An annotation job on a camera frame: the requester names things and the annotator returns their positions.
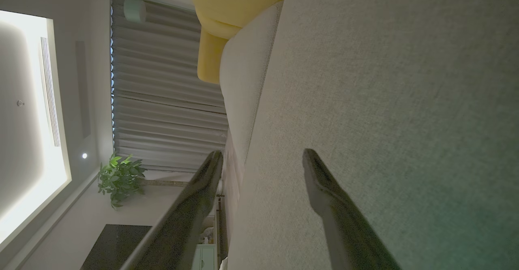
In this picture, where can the green potted plant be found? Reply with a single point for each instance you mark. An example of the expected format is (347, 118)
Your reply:
(119, 178)

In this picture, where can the white cylindrical ceiling device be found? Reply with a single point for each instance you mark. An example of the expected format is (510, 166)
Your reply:
(134, 9)

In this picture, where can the grey pleated curtain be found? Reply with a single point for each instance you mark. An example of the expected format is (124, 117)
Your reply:
(162, 99)

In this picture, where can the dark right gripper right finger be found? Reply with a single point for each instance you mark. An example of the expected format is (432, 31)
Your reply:
(344, 229)

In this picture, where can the grey fabric sofa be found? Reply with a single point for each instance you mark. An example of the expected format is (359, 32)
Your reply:
(385, 79)

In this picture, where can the pale green cabinet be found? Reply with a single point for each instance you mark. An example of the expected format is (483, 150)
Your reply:
(204, 258)

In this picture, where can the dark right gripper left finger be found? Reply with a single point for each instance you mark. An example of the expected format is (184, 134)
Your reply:
(178, 229)

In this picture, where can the dark flat panel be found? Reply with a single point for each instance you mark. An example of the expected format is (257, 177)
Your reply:
(111, 247)

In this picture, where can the yellow cushion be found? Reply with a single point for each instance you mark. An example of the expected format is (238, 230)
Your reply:
(231, 2)

